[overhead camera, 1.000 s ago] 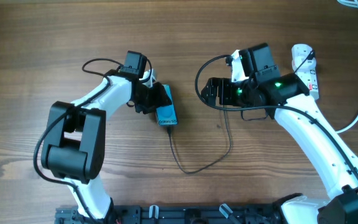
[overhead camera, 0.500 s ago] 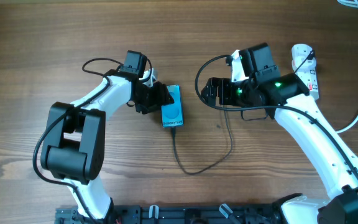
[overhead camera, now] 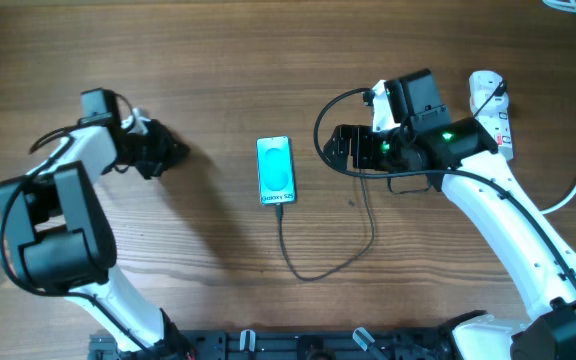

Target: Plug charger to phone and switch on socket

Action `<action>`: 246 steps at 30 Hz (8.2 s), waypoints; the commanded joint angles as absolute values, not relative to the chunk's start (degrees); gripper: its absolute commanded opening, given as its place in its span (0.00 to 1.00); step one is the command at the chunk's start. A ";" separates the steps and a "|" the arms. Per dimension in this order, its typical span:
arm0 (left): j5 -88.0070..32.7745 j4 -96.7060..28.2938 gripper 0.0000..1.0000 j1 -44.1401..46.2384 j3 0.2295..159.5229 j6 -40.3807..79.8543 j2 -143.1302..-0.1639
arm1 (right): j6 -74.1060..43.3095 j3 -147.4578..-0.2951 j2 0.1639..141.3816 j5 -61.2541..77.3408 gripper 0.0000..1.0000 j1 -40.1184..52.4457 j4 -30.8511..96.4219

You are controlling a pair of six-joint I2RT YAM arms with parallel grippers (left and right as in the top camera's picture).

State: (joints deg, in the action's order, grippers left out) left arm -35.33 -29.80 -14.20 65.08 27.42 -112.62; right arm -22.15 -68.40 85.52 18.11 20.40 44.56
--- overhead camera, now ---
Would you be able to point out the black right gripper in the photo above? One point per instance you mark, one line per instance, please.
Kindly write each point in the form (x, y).
(363, 137)

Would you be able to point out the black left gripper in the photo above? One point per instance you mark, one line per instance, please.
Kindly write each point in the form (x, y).
(174, 149)

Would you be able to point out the cyan screen smartphone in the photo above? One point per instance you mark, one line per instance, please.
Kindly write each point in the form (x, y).
(275, 170)

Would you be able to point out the white power strip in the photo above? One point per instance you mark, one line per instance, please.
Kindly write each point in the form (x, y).
(497, 125)

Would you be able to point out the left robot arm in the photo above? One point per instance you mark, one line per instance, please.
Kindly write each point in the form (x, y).
(56, 241)

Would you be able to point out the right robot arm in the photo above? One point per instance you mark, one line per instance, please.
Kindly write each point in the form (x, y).
(413, 134)

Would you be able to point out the white charger plug adapter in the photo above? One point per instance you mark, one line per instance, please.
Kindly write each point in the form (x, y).
(489, 101)

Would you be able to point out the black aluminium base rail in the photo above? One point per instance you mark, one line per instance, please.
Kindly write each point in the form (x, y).
(362, 343)

